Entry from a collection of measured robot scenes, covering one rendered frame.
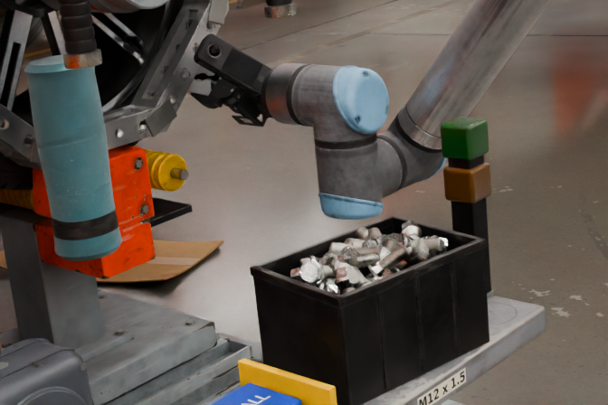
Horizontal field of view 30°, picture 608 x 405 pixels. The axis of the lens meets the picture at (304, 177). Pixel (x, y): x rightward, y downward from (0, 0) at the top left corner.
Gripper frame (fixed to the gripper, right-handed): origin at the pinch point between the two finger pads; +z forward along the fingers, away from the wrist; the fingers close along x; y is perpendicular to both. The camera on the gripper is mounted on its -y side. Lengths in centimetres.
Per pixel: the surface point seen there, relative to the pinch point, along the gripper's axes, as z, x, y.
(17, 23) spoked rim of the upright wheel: 4.3, -9.2, -27.7
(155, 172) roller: -4.4, -16.9, -0.2
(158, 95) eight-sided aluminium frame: -5.5, -7.4, -7.1
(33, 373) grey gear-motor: -25, -53, -19
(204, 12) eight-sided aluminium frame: -6.1, 7.7, -7.1
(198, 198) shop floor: 112, 23, 113
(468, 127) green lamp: -66, -11, -14
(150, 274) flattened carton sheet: 73, -13, 75
